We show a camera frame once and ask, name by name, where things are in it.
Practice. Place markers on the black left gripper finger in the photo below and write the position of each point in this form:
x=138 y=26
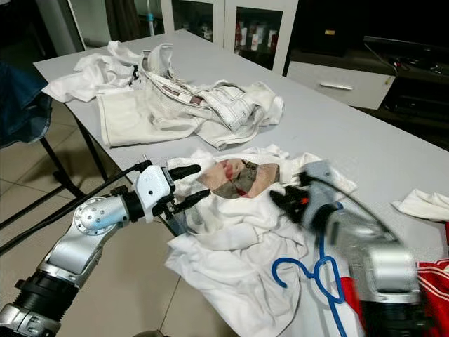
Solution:
x=193 y=201
x=186 y=171

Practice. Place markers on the white printed sweatshirt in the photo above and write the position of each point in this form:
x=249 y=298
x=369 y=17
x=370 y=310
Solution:
x=238 y=281

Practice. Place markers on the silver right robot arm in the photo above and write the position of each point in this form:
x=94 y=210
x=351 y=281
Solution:
x=379 y=260

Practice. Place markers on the black clothes rack stand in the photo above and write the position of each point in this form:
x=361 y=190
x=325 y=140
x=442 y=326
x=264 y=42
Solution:
x=66 y=181

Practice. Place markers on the white crumpled shirt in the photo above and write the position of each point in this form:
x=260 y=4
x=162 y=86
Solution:
x=421 y=205

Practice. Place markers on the white hooded jacket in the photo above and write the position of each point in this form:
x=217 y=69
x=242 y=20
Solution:
x=84 y=77

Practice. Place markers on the dark robot foot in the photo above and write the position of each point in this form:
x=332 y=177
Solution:
x=151 y=333

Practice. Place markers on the white glass-door cabinet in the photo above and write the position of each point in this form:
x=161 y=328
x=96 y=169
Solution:
x=224 y=35

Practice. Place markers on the white red-printed cup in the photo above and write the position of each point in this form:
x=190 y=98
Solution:
x=240 y=36
x=271 y=37
x=255 y=38

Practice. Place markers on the white drawer front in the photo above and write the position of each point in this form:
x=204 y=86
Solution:
x=365 y=77

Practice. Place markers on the grey curtain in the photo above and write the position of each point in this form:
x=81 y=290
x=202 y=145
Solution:
x=126 y=17

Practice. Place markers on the dark television stand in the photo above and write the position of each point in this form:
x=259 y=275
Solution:
x=421 y=98

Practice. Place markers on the red white-striped garment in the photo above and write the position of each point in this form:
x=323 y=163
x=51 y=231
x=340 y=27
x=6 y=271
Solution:
x=435 y=295

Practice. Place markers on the blue denim skirt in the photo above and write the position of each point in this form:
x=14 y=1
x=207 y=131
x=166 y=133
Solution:
x=21 y=105

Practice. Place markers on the black speaker with gold badge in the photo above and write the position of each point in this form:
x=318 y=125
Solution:
x=323 y=21

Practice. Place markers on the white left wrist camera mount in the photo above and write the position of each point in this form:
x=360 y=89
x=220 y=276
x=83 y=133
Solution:
x=154 y=188

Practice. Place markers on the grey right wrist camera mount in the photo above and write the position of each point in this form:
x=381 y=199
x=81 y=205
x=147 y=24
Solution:
x=319 y=189

